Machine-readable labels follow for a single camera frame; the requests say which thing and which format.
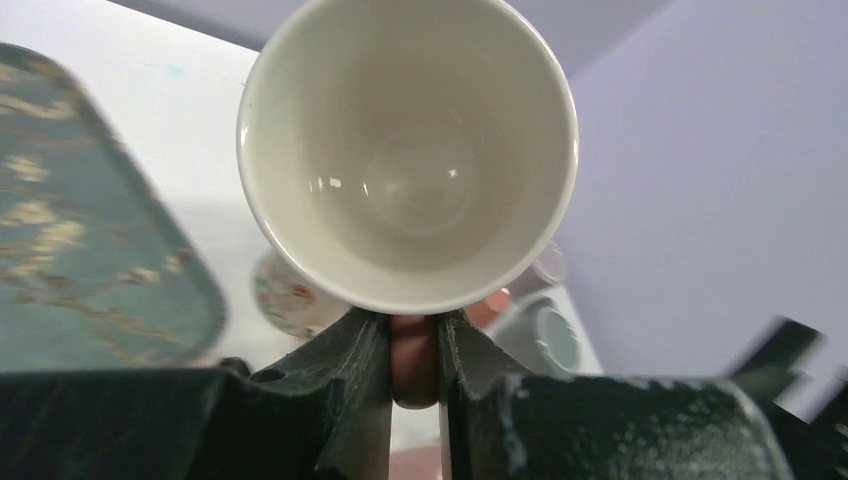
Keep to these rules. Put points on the lilac ribbed mug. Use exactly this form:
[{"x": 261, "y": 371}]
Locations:
[{"x": 546, "y": 270}]

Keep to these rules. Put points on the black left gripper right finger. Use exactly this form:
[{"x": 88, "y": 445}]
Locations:
[{"x": 501, "y": 421}]

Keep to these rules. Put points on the blue floral blossom tray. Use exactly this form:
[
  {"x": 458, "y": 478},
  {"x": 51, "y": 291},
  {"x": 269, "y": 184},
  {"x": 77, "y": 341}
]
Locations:
[{"x": 95, "y": 272}]

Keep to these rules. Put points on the cream floral mug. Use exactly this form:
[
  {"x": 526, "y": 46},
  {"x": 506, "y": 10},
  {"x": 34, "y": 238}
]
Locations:
[{"x": 289, "y": 302}]

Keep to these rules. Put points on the salmon dotted mug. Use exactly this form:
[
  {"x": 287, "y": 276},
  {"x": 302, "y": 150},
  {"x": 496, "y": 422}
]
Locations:
[{"x": 484, "y": 312}]

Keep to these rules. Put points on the smooth pink mug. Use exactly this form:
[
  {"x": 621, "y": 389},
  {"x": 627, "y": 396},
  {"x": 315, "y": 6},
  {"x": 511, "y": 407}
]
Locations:
[{"x": 410, "y": 158}]

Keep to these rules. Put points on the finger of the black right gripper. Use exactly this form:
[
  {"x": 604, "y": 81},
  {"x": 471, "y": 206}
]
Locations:
[{"x": 815, "y": 449}]

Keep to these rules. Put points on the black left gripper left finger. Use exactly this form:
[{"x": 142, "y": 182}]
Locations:
[{"x": 321, "y": 412}]

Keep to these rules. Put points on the grey-green mug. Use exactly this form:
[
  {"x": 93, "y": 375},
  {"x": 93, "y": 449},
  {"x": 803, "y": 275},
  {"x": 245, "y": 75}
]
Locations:
[{"x": 544, "y": 333}]

